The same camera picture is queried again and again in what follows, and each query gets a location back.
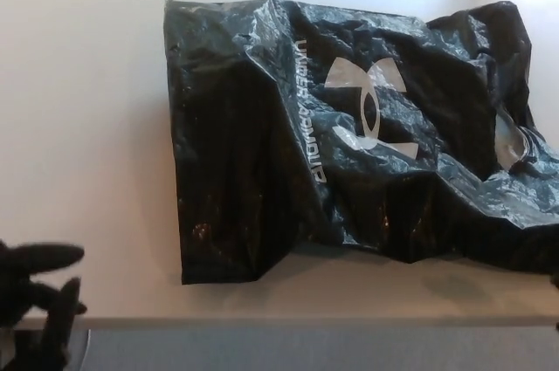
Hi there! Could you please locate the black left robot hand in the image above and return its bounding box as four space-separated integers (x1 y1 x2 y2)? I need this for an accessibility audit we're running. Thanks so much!
0 239 88 371

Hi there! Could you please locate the silver metal desk leg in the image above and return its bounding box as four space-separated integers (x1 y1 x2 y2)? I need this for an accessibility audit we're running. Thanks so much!
83 329 93 371

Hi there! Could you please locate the black Under Armour plastic bag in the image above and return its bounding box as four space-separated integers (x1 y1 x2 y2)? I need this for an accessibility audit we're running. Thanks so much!
162 0 559 287

